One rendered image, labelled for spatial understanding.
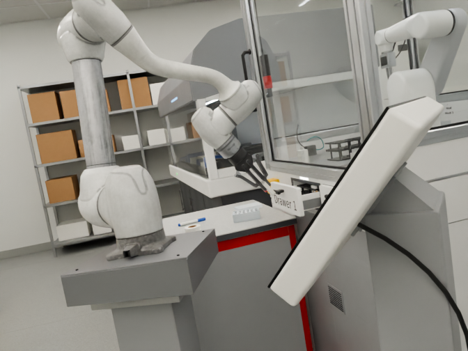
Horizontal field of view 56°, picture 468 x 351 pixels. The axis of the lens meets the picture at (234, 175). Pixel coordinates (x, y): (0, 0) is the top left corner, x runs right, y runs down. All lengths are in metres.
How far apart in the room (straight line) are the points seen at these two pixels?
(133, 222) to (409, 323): 0.86
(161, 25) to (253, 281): 4.56
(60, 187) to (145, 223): 4.21
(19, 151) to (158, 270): 4.93
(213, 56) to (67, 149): 3.26
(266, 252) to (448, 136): 0.89
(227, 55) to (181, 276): 1.60
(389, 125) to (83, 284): 1.03
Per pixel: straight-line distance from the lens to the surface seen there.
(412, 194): 0.78
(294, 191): 1.70
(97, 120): 1.61
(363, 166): 0.58
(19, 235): 6.22
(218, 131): 1.67
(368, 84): 1.34
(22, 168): 6.09
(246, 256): 1.93
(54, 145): 5.55
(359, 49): 1.37
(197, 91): 2.53
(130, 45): 1.56
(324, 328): 2.06
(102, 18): 1.54
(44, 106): 5.57
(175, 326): 1.44
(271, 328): 2.08
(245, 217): 2.02
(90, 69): 1.64
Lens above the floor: 1.21
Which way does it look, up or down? 7 degrees down
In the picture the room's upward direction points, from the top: 9 degrees counter-clockwise
